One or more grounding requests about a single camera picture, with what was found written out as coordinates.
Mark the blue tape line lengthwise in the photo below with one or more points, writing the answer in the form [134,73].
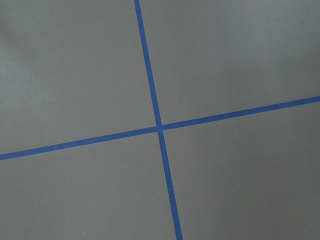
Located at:
[158,123]

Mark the blue tape line crosswise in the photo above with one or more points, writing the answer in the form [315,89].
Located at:
[153,129]

